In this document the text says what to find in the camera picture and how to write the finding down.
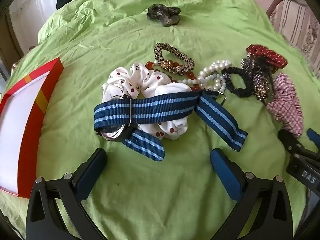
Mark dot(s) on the dark green scrunchie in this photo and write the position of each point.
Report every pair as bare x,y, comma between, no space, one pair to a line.
162,15

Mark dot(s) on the red cardboard box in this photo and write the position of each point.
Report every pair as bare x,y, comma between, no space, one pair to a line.
47,87

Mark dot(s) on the white cherry print scrunchie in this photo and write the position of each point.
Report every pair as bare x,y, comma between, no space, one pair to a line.
125,80

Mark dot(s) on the leopard print scrunchie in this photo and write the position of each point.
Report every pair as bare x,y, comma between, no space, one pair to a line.
175,51

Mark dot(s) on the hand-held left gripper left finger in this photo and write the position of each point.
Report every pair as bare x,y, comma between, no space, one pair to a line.
91,168

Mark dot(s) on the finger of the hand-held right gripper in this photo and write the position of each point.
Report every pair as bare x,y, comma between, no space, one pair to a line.
287,141
314,138

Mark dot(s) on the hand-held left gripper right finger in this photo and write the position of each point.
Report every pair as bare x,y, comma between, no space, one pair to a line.
225,170

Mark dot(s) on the striped floral mattress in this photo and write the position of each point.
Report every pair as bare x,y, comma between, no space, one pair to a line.
295,17

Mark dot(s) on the pink plaid scrunchie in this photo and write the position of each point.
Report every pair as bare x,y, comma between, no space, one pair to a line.
287,105

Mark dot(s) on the white wardrobe door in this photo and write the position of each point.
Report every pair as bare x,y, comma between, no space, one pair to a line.
25,17

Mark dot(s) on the green bed sheet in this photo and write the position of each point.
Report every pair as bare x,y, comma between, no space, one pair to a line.
175,192

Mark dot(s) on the red dotted scrunchie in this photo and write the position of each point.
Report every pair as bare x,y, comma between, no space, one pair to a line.
272,56

